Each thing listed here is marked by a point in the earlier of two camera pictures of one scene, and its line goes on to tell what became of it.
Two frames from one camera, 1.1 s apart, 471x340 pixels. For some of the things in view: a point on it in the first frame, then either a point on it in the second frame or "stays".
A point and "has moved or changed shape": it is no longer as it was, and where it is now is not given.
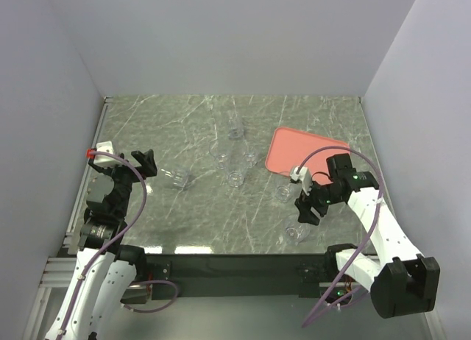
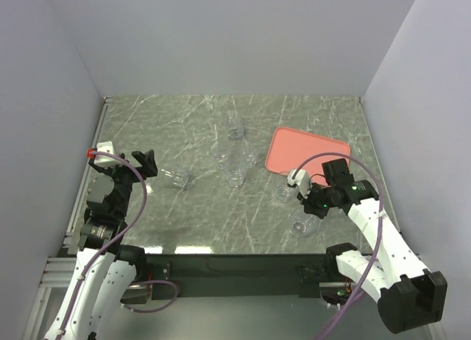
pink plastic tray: [288, 148] stays
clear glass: [285, 190] has moved or changed shape
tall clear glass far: [236, 128] stays
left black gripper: [146, 160] stays
